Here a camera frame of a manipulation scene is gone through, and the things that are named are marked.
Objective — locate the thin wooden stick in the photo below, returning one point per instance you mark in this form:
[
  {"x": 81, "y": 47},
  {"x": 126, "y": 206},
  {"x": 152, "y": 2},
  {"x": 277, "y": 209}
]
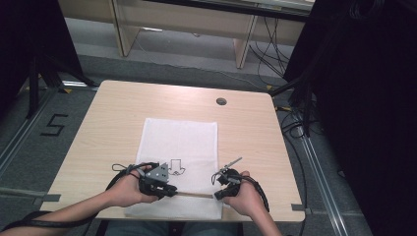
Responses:
[{"x": 195, "y": 195}]

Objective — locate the light wooden desk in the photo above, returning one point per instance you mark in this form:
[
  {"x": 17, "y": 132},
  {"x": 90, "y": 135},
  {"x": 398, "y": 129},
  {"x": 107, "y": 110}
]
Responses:
[{"x": 183, "y": 16}]

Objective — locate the person's left hand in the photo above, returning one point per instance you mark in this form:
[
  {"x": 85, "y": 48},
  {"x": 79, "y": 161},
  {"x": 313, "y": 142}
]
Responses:
[{"x": 126, "y": 191}]

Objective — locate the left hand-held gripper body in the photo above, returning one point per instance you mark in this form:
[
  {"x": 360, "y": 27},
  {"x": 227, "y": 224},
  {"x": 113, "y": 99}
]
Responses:
[{"x": 157, "y": 173}]

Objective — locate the black metal stand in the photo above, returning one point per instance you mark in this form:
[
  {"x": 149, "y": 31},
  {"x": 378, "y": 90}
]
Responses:
[
  {"x": 32, "y": 85},
  {"x": 306, "y": 108}
]

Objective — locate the person's right hand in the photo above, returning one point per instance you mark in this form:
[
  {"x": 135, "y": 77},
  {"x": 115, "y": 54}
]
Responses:
[{"x": 247, "y": 200}]

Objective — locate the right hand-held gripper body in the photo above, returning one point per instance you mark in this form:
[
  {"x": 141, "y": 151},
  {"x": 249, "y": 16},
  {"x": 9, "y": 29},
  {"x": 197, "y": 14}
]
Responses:
[{"x": 229, "y": 180}]

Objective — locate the grey tape strip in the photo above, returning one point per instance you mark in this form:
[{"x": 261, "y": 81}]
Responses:
[{"x": 300, "y": 207}]

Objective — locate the aluminium floor rail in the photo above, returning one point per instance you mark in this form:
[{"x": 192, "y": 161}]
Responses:
[
  {"x": 323, "y": 183},
  {"x": 23, "y": 131}
]

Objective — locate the white cloth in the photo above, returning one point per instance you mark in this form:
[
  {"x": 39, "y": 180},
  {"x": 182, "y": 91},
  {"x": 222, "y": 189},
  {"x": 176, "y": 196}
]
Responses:
[{"x": 180, "y": 141}]

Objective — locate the black curtain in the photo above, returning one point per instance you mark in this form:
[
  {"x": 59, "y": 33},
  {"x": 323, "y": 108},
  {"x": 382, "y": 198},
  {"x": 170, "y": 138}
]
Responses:
[
  {"x": 367, "y": 108},
  {"x": 29, "y": 36}
]

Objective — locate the grey round table grommet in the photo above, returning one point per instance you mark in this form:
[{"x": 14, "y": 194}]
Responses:
[{"x": 221, "y": 101}]

